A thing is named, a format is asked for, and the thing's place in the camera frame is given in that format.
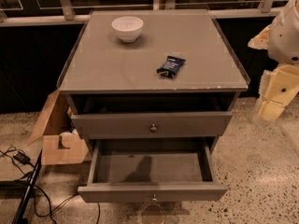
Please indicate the dark blue snack packet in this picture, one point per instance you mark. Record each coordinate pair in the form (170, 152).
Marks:
(171, 66)

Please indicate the metal window railing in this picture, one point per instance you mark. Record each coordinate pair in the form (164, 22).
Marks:
(50, 12)

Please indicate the black power adapter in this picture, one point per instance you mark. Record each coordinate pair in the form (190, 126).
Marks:
(22, 158)

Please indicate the brown cardboard box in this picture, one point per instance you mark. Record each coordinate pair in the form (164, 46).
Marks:
(60, 143)

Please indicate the foam gripper body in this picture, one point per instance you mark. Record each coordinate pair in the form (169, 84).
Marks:
(285, 39)

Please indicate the grey top drawer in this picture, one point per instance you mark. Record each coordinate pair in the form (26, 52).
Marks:
(112, 116)

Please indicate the black tripod leg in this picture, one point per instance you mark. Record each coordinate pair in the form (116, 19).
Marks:
(28, 189)

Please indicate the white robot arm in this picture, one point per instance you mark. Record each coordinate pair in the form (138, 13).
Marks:
(288, 19)

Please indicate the grey drawer cabinet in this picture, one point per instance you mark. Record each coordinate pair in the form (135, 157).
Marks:
(102, 64)

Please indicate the grey drawer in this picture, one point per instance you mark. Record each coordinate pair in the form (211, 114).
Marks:
(151, 170)
(112, 116)

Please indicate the white ceramic bowl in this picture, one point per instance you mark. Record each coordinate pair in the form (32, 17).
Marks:
(128, 28)

